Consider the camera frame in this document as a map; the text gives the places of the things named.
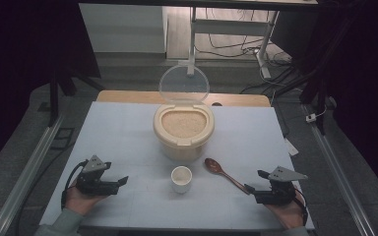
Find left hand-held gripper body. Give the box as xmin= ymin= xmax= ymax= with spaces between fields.
xmin=75 ymin=154 xmax=121 ymax=197

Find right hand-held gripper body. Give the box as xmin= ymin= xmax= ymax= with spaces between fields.
xmin=253 ymin=165 xmax=309 ymax=206

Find brown wooden spoon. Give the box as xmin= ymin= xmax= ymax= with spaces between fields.
xmin=204 ymin=157 xmax=251 ymax=196

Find white cup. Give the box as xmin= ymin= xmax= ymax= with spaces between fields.
xmin=170 ymin=165 xmax=194 ymax=195

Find beige rice container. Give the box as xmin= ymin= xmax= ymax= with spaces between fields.
xmin=153 ymin=101 xmax=216 ymax=162

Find rice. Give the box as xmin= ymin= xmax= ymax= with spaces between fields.
xmin=160 ymin=110 xmax=208 ymax=139

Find person's left hand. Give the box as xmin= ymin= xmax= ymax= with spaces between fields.
xmin=64 ymin=183 xmax=110 ymax=216

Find person's right hand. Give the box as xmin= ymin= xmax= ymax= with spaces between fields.
xmin=264 ymin=193 xmax=307 ymax=230

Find pale table mat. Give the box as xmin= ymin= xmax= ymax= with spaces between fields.
xmin=38 ymin=100 xmax=316 ymax=231

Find white paper tag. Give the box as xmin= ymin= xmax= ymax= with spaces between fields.
xmin=283 ymin=137 xmax=300 ymax=157

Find black tripod stand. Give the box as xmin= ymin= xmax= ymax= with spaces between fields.
xmin=298 ymin=63 xmax=330 ymax=136

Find clear plastic container lid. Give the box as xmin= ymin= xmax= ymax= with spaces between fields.
xmin=157 ymin=64 xmax=211 ymax=105

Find dark curtain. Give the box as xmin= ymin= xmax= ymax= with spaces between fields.
xmin=270 ymin=0 xmax=378 ymax=206
xmin=0 ymin=0 xmax=101 ymax=180

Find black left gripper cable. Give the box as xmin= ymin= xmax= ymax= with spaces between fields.
xmin=60 ymin=159 xmax=90 ymax=210

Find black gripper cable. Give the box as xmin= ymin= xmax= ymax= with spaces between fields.
xmin=60 ymin=159 xmax=90 ymax=210
xmin=293 ymin=187 xmax=310 ymax=227

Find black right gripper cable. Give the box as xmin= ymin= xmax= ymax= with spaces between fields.
xmin=293 ymin=187 xmax=310 ymax=227

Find aluminium rail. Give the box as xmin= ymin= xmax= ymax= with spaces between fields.
xmin=300 ymin=103 xmax=377 ymax=236
xmin=0 ymin=113 xmax=66 ymax=236

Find white adapter with cable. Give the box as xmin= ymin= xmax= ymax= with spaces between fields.
xmin=305 ymin=105 xmax=329 ymax=124

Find thick black floor cables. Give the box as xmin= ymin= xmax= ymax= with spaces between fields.
xmin=238 ymin=64 xmax=311 ymax=96

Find bundle of thin floor cables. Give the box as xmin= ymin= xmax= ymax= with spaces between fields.
xmin=194 ymin=8 xmax=293 ymax=67

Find white desk frame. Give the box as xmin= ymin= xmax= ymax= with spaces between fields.
xmin=186 ymin=6 xmax=282 ymax=80

